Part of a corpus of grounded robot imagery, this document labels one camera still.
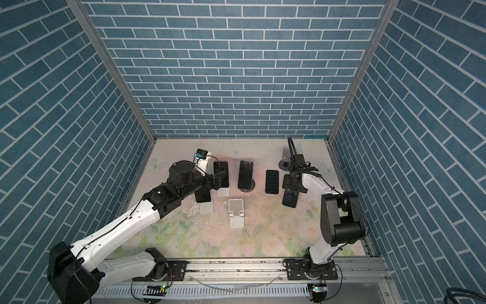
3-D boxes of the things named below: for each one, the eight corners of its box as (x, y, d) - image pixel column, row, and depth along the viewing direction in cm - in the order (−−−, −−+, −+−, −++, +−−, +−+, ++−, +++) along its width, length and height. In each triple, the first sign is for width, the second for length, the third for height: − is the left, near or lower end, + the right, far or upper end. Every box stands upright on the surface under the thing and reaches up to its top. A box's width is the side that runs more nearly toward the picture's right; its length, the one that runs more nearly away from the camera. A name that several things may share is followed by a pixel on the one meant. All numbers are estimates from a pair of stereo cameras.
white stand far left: (202, 215, 91) (200, 211, 88) (201, 206, 94) (199, 202, 91) (214, 211, 92) (213, 208, 89) (213, 203, 95) (211, 199, 92)
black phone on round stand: (239, 191, 99) (238, 176, 88) (241, 175, 105) (240, 160, 94) (251, 191, 98) (251, 177, 88) (252, 176, 105) (252, 160, 94)
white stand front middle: (229, 228, 86) (227, 218, 77) (230, 210, 92) (228, 199, 83) (243, 228, 87) (243, 218, 78) (244, 210, 92) (243, 199, 83)
